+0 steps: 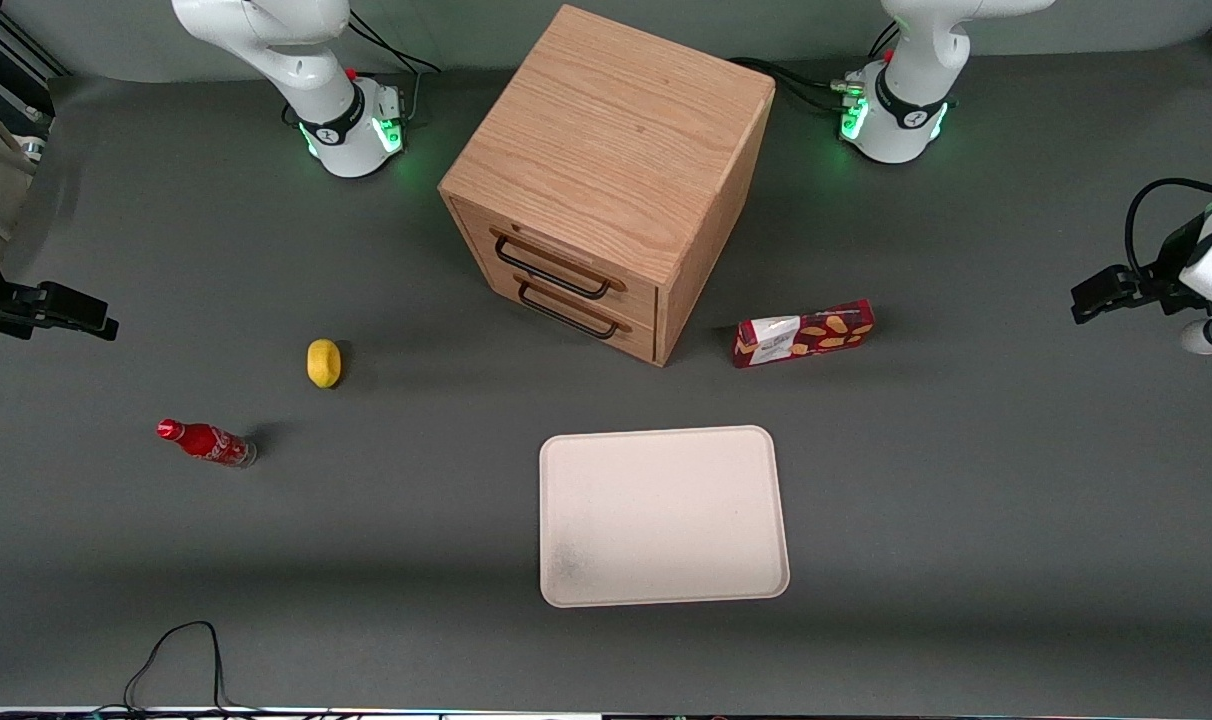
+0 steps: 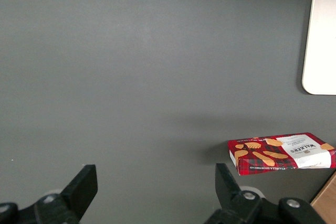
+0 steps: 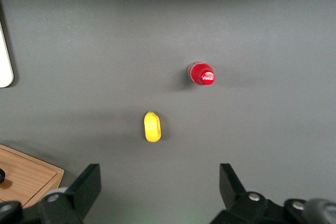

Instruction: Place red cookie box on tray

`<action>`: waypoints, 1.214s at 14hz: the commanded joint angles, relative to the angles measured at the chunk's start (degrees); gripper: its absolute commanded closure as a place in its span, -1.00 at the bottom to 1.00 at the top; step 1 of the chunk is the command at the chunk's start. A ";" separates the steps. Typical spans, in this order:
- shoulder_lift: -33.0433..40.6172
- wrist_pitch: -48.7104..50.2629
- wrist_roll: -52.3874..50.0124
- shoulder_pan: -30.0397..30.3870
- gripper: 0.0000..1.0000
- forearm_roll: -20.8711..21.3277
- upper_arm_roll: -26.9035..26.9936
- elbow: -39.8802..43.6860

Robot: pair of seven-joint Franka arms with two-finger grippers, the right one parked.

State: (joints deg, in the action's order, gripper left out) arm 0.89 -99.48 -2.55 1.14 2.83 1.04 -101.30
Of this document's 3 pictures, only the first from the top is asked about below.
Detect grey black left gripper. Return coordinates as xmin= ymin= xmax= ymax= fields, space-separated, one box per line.
xmin=1071 ymin=212 xmax=1212 ymax=325

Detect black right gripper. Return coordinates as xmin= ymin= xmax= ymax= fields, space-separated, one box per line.
xmin=0 ymin=240 xmax=120 ymax=342

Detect red cookie box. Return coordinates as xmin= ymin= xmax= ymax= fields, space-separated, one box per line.
xmin=733 ymin=299 xmax=875 ymax=369

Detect beige plastic tray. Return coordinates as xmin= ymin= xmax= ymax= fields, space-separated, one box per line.
xmin=539 ymin=425 xmax=791 ymax=609

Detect red cola bottle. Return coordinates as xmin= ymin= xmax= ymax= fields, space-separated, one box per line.
xmin=156 ymin=418 xmax=258 ymax=469

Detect yellow lemon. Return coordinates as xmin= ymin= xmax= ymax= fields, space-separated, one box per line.
xmin=307 ymin=338 xmax=343 ymax=389

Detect wooden drawer cabinet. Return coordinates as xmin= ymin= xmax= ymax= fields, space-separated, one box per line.
xmin=438 ymin=4 xmax=777 ymax=368

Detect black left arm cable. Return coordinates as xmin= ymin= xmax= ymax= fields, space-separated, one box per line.
xmin=1124 ymin=177 xmax=1212 ymax=286

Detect black aluminium frame rail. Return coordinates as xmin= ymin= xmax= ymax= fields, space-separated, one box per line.
xmin=0 ymin=8 xmax=70 ymax=81

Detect thin black looped cable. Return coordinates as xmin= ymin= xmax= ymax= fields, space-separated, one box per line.
xmin=124 ymin=620 xmax=267 ymax=717

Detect black left base cables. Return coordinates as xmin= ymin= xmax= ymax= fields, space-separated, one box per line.
xmin=729 ymin=20 xmax=899 ymax=114

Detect black base cables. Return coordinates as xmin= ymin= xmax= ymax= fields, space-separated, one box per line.
xmin=346 ymin=10 xmax=443 ymax=126
xmin=729 ymin=20 xmax=899 ymax=114

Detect black right base cables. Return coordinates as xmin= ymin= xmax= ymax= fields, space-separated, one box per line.
xmin=346 ymin=10 xmax=443 ymax=126

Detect long black drawer handle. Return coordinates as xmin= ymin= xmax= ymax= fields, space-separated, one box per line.
xmin=492 ymin=228 xmax=628 ymax=301

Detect short black drawer handle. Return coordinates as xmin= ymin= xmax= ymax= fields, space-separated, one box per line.
xmin=514 ymin=275 xmax=633 ymax=341

